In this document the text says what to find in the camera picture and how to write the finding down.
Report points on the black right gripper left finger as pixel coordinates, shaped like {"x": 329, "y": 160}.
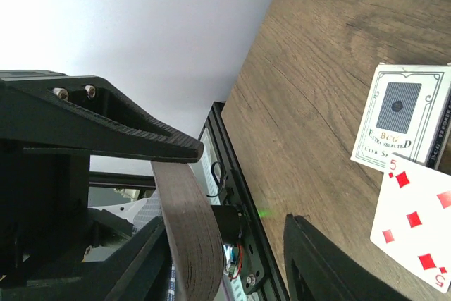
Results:
{"x": 52, "y": 268}

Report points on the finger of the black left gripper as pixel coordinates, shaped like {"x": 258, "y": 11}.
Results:
{"x": 44, "y": 112}

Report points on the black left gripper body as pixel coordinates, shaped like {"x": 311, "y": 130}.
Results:
{"x": 44, "y": 195}

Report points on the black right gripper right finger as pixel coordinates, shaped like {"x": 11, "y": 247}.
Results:
{"x": 317, "y": 269}

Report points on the five of diamonds card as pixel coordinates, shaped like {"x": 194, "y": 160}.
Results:
{"x": 412, "y": 220}

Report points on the white card box tray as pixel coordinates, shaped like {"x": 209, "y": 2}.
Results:
{"x": 407, "y": 112}

